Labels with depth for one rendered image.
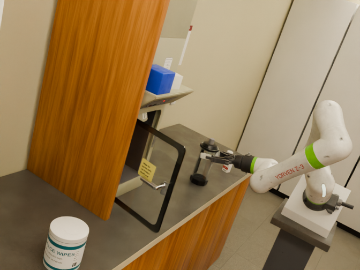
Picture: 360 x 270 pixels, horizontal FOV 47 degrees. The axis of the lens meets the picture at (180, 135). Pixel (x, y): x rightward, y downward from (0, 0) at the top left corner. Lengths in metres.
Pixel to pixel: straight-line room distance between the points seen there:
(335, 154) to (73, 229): 1.07
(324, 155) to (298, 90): 2.81
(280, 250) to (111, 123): 1.27
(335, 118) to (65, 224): 1.17
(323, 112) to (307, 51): 2.72
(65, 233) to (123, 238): 0.36
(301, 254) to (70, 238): 1.40
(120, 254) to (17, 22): 0.97
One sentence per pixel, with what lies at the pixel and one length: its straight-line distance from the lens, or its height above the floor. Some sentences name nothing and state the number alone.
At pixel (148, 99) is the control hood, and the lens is 1.65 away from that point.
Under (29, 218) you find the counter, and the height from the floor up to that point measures 0.94.
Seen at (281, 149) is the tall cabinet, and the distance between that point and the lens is 4.76.
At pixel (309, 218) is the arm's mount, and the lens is 2.37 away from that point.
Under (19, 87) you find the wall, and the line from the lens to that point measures 1.88.
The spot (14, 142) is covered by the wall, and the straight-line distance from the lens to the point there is 2.00.
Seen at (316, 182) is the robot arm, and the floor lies 1.24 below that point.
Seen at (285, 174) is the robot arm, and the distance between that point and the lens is 1.97.
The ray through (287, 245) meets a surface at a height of 0.80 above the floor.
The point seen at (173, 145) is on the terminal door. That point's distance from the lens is 1.58.
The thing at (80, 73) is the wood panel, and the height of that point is 1.49.
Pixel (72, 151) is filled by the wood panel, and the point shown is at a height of 1.15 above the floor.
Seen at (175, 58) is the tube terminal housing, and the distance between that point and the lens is 1.90.
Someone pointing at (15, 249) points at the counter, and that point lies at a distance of 1.61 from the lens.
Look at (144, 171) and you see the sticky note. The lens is 1.70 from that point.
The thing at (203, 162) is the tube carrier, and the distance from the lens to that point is 2.28.
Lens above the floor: 1.97
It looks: 20 degrees down
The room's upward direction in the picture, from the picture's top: 18 degrees clockwise
